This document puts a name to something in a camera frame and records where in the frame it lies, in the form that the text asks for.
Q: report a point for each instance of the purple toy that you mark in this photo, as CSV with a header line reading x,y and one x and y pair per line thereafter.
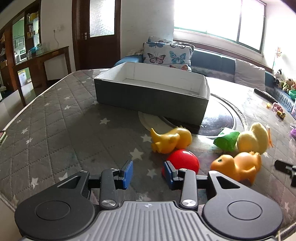
x,y
293,134

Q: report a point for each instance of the orange dinosaur toy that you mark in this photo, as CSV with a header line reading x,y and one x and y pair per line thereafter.
x,y
240,164

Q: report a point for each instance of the green plastic toy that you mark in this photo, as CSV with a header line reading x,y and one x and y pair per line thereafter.
x,y
225,140

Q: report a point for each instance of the black remote control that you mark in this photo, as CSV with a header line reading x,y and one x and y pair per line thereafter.
x,y
263,94

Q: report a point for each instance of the brown wooden door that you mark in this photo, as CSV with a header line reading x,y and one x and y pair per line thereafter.
x,y
99,46

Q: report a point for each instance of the pinwheel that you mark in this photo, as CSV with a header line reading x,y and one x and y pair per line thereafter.
x,y
278,52

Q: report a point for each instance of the green plastic bowl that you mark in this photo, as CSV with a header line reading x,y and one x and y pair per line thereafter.
x,y
292,94

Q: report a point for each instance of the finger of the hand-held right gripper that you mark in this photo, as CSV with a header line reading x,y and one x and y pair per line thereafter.
x,y
285,166

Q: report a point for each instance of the white round mat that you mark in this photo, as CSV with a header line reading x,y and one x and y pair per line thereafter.
x,y
148,120

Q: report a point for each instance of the yellow toy car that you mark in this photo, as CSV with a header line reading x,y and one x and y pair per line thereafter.
x,y
281,114

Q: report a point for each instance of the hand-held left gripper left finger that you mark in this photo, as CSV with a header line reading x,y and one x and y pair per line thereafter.
x,y
126,176

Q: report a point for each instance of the black round hotplate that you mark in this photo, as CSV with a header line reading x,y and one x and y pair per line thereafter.
x,y
219,118

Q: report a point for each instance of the black and white plush toy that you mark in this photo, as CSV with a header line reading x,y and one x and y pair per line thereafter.
x,y
278,76

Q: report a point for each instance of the yellow dinosaur toy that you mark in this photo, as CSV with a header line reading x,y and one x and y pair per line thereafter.
x,y
171,139

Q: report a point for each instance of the grey cardboard box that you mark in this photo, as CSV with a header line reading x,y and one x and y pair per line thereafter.
x,y
148,99

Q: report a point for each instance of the grey quilted star table cover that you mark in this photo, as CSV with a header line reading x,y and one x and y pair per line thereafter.
x,y
57,115

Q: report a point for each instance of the wooden display cabinet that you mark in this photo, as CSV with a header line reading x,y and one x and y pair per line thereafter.
x,y
16,34

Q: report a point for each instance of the small pink toy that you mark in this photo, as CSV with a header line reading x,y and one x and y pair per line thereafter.
x,y
277,107

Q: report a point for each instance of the grey plain pillow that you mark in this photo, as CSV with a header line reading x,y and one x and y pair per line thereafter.
x,y
249,74

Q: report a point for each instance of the large butterfly print pillow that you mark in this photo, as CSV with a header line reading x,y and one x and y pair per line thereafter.
x,y
166,55

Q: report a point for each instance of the small butterfly print pillow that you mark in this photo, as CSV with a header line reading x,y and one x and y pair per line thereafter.
x,y
159,39

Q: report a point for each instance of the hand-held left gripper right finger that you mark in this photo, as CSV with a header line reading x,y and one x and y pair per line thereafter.
x,y
170,177

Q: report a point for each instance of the window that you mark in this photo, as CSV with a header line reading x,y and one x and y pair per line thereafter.
x,y
208,18

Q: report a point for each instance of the pale yellow duck toy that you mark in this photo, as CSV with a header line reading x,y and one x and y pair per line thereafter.
x,y
252,139

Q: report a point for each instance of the dark wooden desk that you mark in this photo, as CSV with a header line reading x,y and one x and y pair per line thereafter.
x,y
34,62

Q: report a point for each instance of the glass jar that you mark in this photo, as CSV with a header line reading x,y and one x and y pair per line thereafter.
x,y
39,49

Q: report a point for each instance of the pile of plush toys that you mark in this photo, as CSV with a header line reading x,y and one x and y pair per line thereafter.
x,y
289,84

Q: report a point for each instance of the blue sofa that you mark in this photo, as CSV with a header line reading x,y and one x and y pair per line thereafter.
x,y
208,60

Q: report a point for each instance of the red plastic apple toy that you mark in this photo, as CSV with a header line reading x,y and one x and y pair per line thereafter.
x,y
182,160

